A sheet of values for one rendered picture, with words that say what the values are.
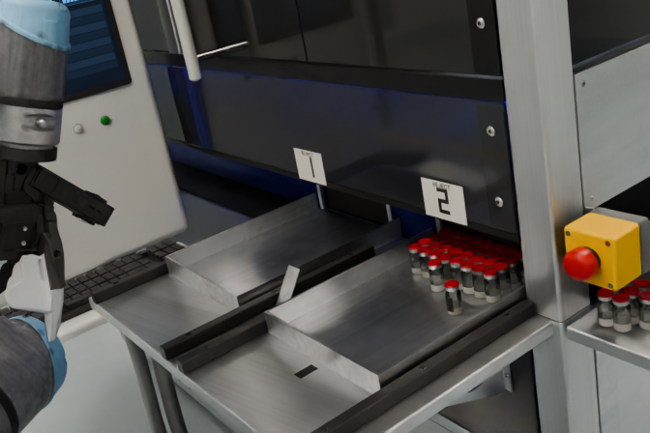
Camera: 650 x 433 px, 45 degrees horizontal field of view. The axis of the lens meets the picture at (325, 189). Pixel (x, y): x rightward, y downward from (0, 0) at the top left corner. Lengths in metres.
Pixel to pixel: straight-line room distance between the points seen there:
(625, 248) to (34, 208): 0.67
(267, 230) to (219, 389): 0.52
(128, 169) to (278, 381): 0.83
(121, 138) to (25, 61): 0.92
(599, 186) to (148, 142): 1.03
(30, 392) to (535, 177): 0.68
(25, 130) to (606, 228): 0.67
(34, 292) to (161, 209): 0.97
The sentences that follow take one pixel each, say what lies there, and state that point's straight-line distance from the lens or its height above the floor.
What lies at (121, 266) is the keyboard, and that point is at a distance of 1.70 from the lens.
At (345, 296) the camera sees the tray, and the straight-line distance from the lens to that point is 1.23.
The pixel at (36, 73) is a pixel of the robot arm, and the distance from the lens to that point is 0.86.
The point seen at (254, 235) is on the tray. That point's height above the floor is 0.88.
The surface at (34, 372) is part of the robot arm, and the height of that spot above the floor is 0.97.
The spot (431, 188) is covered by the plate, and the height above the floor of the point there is 1.04.
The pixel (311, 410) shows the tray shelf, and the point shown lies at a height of 0.88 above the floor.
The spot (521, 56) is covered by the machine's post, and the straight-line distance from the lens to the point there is 0.98.
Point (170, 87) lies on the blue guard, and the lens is 1.84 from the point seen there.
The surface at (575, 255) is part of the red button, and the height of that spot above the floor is 1.01.
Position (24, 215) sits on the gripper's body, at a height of 1.21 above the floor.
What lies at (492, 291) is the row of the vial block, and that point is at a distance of 1.14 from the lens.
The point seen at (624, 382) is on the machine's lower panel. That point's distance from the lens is 1.28.
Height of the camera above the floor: 1.45
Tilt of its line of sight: 20 degrees down
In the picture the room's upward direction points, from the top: 11 degrees counter-clockwise
